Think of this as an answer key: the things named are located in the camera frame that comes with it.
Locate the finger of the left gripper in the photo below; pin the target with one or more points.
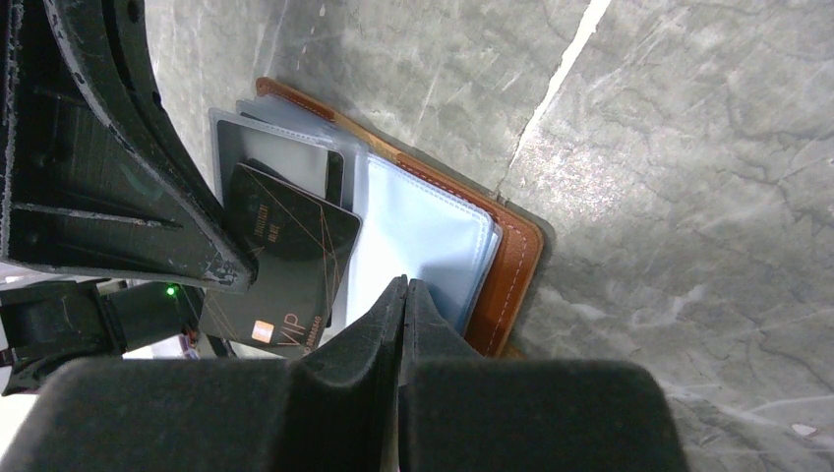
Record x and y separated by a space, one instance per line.
95 180

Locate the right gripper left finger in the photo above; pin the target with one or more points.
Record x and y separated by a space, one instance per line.
333 410

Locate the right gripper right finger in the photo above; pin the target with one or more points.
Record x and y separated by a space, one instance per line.
460 411

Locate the brown leather card holder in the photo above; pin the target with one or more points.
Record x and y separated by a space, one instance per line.
476 256

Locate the black VIP credit card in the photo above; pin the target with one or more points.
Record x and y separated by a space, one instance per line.
302 244

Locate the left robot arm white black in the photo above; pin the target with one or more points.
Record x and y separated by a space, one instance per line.
57 318

